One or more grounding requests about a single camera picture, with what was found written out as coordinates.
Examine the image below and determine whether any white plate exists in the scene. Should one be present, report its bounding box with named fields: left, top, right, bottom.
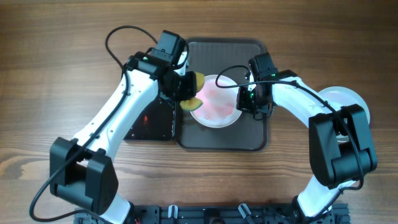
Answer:
left=190, top=75, right=242, bottom=128

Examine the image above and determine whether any yellow green sponge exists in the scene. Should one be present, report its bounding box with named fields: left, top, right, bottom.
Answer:
left=180, top=72, right=205, bottom=111

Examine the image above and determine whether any light grey plate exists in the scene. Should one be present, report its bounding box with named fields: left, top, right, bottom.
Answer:
left=318, top=86, right=371, bottom=124

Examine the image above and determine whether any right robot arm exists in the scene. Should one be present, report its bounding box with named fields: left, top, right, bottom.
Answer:
left=236, top=53, right=377, bottom=223

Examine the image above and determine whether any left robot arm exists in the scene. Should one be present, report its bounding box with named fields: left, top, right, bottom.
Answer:
left=46, top=30, right=204, bottom=223

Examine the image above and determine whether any dark brown serving tray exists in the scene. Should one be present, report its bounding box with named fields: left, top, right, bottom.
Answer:
left=175, top=37, right=268, bottom=152

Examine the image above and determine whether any black plastic bin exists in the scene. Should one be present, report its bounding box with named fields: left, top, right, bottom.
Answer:
left=123, top=62, right=178, bottom=141

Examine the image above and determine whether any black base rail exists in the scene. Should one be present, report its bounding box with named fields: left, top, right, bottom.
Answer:
left=73, top=203, right=351, bottom=224

